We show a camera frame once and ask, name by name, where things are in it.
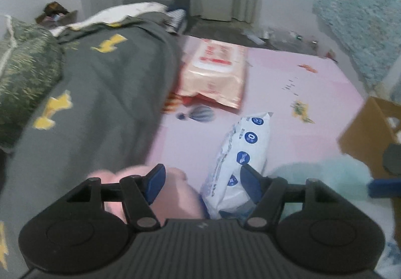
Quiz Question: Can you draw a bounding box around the pile of small floor litter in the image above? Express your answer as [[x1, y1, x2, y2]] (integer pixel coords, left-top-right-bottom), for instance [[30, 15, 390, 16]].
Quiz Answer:
[[241, 26, 337, 61]]

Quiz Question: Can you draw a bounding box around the white plastic bag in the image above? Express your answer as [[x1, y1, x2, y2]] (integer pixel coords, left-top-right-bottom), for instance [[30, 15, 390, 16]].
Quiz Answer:
[[266, 161, 401, 279]]

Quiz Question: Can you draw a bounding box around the blue and white wipes packet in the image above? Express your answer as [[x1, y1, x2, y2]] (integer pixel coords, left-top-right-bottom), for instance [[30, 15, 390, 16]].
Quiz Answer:
[[200, 112, 272, 220]]

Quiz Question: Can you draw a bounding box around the small brown box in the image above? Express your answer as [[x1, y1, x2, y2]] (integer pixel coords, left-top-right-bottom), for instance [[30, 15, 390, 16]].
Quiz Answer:
[[34, 1, 79, 26]]

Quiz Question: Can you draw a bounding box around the grey blanket with yellow prints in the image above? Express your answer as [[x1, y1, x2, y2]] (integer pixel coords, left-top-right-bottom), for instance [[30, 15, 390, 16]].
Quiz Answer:
[[0, 11, 188, 279]]

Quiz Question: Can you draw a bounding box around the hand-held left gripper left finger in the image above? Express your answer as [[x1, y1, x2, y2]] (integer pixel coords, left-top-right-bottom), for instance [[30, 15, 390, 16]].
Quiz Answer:
[[64, 164, 166, 231]]

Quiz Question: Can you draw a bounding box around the pink wipes pack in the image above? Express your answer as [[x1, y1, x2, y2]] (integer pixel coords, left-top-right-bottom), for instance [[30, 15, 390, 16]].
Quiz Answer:
[[178, 38, 249, 110]]

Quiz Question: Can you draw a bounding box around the teal floral fabric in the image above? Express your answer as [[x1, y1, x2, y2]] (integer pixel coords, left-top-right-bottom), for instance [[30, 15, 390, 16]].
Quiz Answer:
[[313, 0, 401, 90]]

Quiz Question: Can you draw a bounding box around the brown cardboard box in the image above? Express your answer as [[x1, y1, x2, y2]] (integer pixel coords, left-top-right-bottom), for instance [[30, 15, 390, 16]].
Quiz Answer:
[[338, 96, 401, 180]]

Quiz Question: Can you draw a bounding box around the pink plush toy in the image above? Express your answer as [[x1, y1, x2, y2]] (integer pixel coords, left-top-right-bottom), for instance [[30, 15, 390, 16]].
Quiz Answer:
[[87, 166, 204, 225]]

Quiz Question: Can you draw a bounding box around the white cloth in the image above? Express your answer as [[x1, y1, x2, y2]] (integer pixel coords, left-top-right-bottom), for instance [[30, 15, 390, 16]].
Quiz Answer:
[[50, 1, 170, 36]]

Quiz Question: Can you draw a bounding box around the pink floor mat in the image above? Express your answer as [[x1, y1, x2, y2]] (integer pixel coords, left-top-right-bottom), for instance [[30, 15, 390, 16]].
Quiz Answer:
[[147, 36, 376, 223]]

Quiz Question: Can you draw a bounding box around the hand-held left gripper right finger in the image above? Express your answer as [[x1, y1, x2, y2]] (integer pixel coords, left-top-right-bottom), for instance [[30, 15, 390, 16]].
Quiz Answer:
[[240, 164, 340, 231]]

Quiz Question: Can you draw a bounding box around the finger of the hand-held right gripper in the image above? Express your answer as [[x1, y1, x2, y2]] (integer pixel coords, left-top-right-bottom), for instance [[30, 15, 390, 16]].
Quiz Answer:
[[368, 178, 401, 198]]

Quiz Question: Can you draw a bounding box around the green patterned pillow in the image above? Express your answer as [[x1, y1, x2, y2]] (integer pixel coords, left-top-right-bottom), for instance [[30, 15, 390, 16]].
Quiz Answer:
[[0, 16, 63, 151]]

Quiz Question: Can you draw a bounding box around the black box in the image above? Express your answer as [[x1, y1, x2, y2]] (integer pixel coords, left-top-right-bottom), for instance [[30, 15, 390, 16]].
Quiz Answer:
[[122, 0, 191, 21]]

